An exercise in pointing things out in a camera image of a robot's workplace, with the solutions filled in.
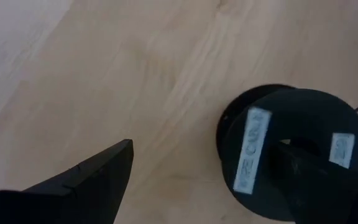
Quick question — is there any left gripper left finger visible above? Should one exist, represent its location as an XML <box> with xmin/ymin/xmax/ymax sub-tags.
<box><xmin>0</xmin><ymin>138</ymin><xmax>134</xmax><ymax>224</ymax></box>

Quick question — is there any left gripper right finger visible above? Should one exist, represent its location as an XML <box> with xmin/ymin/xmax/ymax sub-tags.
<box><xmin>268</xmin><ymin>141</ymin><xmax>358</xmax><ymax>224</ymax></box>

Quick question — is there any black wire cable spool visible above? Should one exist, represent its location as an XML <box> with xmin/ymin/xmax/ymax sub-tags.
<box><xmin>215</xmin><ymin>83</ymin><xmax>358</xmax><ymax>223</ymax></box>

